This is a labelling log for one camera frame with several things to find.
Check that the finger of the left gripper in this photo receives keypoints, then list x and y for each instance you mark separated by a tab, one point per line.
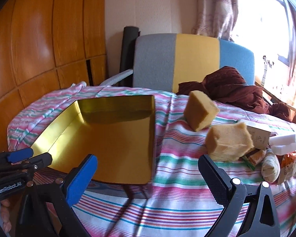
37	161
16	156

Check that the green cracker packet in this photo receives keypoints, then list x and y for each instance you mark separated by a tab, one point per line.
254	158

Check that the wooden wardrobe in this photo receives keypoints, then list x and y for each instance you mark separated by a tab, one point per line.
46	45

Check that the grey yellow blue chair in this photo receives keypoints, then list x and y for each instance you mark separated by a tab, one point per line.
163	61

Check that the orange snack bag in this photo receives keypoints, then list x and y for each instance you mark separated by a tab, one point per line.
287	168

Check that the yellow sponge block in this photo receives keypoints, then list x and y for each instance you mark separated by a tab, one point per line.
200	110
228	142

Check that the wooden desk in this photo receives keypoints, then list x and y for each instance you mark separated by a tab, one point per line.
275	98

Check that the gold metal tin box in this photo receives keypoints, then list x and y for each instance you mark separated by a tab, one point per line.
118	130

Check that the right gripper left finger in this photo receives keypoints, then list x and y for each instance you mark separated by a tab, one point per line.
33	218

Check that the beige carton box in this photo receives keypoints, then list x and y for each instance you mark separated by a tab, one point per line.
260	133

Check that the person's left hand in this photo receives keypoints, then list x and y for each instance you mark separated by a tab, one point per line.
5	215

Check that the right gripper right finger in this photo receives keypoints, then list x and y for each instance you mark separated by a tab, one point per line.
261	217

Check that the patterned beige curtain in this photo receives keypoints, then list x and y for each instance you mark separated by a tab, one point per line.
216	18

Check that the black rolled mat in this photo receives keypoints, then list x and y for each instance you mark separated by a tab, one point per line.
130	34

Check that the dark red cloth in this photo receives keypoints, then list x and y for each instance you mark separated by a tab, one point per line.
227	86

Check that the cream knitted sock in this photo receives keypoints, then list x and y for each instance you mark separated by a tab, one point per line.
270	168

